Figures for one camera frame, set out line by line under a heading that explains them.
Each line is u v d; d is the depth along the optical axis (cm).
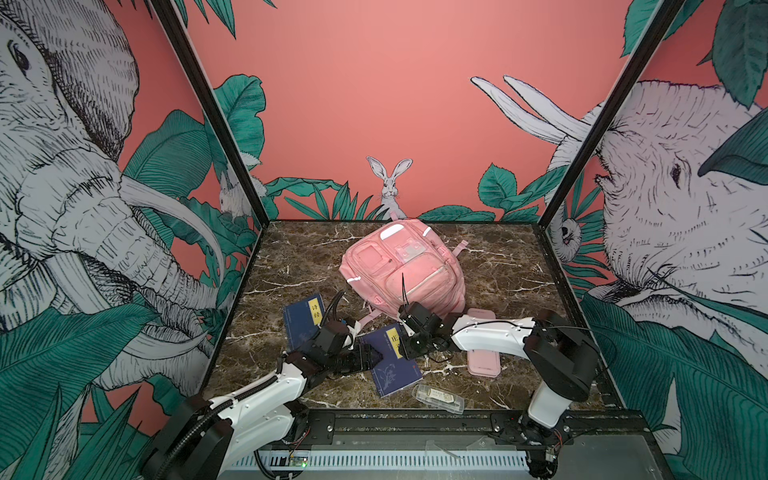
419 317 69
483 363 83
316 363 65
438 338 65
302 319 93
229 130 94
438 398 78
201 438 40
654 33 72
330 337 66
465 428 76
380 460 70
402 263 104
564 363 46
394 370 83
